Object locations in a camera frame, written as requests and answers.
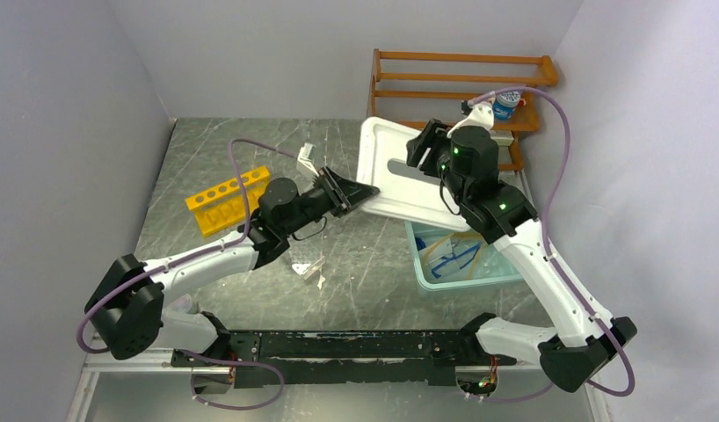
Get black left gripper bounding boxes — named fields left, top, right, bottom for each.
left=281, top=165, right=381, bottom=236

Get white plastic bin lid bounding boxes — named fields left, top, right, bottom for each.
left=356, top=117, right=470, bottom=232

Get tan rubber tubing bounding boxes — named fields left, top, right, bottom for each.
left=419, top=233, right=486, bottom=284

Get white plastic zip bag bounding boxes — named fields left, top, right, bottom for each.
left=428, top=237, right=453, bottom=260

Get blue safety glasses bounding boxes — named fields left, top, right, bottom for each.
left=428, top=244, right=481, bottom=280

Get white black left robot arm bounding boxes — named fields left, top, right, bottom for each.
left=76, top=167, right=380, bottom=366

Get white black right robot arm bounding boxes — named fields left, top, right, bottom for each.
left=406, top=120, right=637, bottom=392

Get small white box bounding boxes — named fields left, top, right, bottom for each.
left=491, top=131, right=514, bottom=148

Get blue white labelled jar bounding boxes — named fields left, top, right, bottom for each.
left=492, top=91, right=522, bottom=121

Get orange wooden shelf rack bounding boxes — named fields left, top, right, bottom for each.
left=367, top=48, right=560, bottom=171

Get clear plastic well plate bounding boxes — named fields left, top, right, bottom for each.
left=288, top=238, right=326, bottom=289

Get yellow test tube rack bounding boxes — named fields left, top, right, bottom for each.
left=185, top=166, right=271, bottom=237

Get clear glass beaker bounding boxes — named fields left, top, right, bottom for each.
left=169, top=295, right=200, bottom=315

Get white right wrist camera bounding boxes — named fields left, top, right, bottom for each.
left=447, top=102, right=495, bottom=139

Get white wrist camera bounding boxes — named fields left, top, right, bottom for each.
left=447, top=102, right=495, bottom=139
left=296, top=142, right=319, bottom=180

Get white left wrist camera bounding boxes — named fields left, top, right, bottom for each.
left=296, top=142, right=319, bottom=180

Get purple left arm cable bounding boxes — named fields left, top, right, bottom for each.
left=75, top=138, right=302, bottom=411

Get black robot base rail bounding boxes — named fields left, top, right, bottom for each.
left=205, top=329, right=517, bottom=389

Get aluminium extrusion frame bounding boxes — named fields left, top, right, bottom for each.
left=66, top=349, right=191, bottom=421

